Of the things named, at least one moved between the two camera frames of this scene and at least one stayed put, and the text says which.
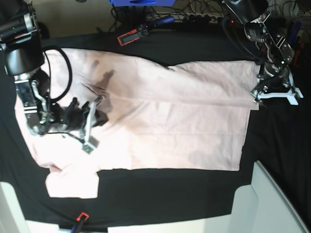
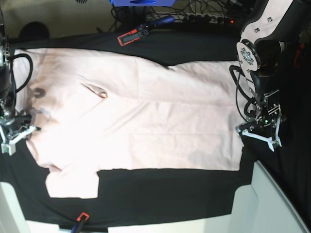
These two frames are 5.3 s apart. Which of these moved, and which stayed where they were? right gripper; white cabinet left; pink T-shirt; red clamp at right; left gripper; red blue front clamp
Moved: left gripper; right gripper
Stayed: white cabinet left; pink T-shirt; red blue front clamp; red clamp at right
